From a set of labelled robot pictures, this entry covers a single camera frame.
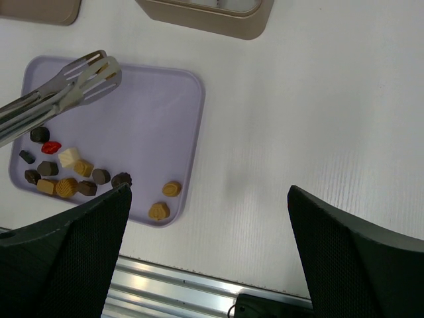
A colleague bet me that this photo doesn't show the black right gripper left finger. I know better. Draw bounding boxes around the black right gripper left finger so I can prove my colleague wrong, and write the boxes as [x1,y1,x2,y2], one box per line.
[1,184,132,317]

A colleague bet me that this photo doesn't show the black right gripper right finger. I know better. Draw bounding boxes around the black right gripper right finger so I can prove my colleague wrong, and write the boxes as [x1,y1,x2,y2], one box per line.
[288,185,423,317]

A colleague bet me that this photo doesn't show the brown round fluted chocolate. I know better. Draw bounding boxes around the brown round fluted chocolate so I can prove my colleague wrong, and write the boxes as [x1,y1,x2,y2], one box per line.
[91,168,111,185]

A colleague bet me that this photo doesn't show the dark round chocolate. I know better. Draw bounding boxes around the dark round chocolate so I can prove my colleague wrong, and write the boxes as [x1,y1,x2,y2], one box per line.
[30,127,50,144]

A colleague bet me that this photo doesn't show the metal tongs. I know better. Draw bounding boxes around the metal tongs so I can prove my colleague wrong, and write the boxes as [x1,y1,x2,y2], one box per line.
[1,50,122,146]

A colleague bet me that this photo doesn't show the caramel cup chocolate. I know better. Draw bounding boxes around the caramel cup chocolate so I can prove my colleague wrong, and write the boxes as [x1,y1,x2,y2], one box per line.
[95,64,117,80]

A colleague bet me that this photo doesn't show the caramel ridged leaf chocolate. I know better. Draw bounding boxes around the caramel ridged leaf chocolate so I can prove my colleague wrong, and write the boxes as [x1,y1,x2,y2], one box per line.
[56,178,78,198]

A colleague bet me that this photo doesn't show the caramel rectangular chocolate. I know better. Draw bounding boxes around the caramel rectangular chocolate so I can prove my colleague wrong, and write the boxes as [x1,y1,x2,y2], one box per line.
[36,179,58,195]

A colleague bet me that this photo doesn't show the dark brown square chocolate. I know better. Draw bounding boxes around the dark brown square chocolate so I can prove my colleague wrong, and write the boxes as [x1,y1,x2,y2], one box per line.
[77,180,97,196]

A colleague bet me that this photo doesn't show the dark lips chocolate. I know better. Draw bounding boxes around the dark lips chocolate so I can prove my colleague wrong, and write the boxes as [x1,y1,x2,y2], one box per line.
[24,170,42,185]

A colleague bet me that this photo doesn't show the caramel leaf square chocolate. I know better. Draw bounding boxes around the caramel leaf square chocolate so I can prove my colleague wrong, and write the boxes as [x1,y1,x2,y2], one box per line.
[74,159,94,178]

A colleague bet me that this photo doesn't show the dark rose chocolate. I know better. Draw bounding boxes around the dark rose chocolate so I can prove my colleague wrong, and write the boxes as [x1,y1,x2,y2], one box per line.
[111,172,133,188]

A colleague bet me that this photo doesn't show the white ridged square chocolate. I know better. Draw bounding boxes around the white ridged square chocolate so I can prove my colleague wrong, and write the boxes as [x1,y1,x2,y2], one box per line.
[58,148,81,169]

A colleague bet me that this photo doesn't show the small dark ridged chocolate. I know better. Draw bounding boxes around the small dark ridged chocolate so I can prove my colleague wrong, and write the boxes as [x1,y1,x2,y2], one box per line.
[19,150,36,164]

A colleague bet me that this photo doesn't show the caramel shell chocolate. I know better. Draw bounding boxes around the caramel shell chocolate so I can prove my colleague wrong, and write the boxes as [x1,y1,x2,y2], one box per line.
[148,202,170,221]

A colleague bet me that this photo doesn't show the red lips chocolate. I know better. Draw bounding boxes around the red lips chocolate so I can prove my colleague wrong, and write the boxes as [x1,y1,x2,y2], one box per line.
[41,141,62,154]

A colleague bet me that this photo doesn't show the caramel oval chocolate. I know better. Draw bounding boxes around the caramel oval chocolate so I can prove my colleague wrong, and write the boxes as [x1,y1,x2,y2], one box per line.
[162,181,182,197]

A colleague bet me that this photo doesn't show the lilac plastic tray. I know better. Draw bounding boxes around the lilac plastic tray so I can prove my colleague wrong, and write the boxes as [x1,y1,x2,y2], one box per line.
[9,56,205,227]

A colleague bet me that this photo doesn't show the gold tin lid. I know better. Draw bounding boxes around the gold tin lid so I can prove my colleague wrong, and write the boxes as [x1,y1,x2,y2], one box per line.
[1,0,81,26]

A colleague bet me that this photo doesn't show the gold tin box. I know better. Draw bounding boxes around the gold tin box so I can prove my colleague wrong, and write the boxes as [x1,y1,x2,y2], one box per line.
[137,1,274,40]

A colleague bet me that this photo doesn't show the aluminium frame rail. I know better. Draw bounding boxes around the aluminium frame rail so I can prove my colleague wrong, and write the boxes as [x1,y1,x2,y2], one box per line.
[102,256,313,317]

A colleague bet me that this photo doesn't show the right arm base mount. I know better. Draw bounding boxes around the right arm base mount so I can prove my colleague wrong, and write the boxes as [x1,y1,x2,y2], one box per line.
[227,293,315,318]

